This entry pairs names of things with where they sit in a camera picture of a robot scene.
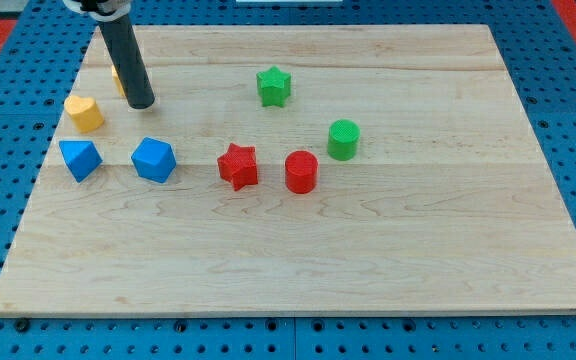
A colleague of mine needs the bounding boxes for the white rod mount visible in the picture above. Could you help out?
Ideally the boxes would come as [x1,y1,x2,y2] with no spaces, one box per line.
[62,0,132,22]

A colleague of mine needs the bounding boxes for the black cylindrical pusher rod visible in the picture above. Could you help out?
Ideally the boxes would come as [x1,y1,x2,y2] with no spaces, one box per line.
[99,15,155,110]

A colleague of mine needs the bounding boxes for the blue triangle block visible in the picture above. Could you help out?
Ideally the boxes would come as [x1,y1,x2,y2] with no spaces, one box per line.
[58,140,102,183]

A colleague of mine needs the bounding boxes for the yellow block behind rod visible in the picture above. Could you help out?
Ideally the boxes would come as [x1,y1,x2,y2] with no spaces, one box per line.
[111,65,125,98]

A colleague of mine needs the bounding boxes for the blue hexagon block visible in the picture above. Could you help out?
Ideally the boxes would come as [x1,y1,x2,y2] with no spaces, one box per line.
[131,137,177,183]

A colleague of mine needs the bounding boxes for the green star block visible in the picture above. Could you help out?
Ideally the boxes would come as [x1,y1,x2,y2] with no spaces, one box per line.
[256,66,292,107]

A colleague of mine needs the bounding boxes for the red star block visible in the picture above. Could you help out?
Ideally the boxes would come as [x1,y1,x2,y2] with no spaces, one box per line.
[217,143,258,191]

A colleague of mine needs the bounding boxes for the red cylinder block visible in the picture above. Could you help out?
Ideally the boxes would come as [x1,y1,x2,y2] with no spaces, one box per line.
[284,150,319,194]

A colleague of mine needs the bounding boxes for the green cylinder block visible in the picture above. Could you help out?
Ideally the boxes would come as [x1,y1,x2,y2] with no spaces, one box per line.
[327,119,360,161]

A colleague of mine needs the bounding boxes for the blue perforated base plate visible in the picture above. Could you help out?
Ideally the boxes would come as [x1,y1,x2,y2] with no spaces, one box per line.
[0,0,576,359]

